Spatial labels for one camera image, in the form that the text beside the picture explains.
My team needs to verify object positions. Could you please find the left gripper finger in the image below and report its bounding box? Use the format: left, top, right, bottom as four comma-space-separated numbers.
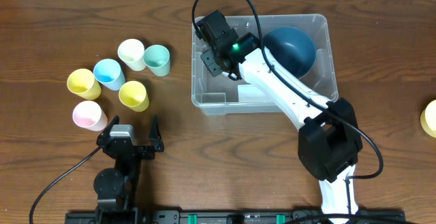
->
98, 115, 119, 139
149, 116, 164, 146

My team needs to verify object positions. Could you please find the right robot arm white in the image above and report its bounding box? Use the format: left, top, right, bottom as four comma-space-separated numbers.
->
192, 11, 362, 214

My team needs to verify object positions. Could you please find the clear plastic storage bin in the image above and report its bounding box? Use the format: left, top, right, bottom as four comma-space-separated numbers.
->
191, 14, 339, 115

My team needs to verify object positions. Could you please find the yellow cup far left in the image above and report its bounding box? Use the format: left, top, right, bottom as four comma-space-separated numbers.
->
67, 69, 102, 100

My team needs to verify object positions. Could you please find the cream plastic cup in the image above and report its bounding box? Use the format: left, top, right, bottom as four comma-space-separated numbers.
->
117, 39, 146, 71

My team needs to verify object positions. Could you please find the dark blue bowl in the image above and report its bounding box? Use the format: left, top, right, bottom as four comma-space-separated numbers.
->
263, 27, 316, 78

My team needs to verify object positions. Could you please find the green plastic cup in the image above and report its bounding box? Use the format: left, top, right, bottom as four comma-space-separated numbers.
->
143, 45, 170, 76

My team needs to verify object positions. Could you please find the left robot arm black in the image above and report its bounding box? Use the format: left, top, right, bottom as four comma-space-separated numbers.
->
93, 116, 164, 212

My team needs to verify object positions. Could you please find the pink plastic cup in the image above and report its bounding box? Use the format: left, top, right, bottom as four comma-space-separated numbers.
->
72, 101, 108, 131

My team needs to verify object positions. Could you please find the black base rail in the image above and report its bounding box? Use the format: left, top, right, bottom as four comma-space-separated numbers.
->
65, 208, 406, 224

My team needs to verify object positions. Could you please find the yellow cup near bin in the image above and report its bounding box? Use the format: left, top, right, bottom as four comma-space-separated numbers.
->
119, 81, 149, 112

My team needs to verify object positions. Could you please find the blue plastic cup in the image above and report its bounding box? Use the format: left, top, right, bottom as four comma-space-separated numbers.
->
93, 59, 125, 91

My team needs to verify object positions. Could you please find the yellow small bowl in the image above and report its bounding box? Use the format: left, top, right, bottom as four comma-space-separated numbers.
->
420, 100, 436, 138

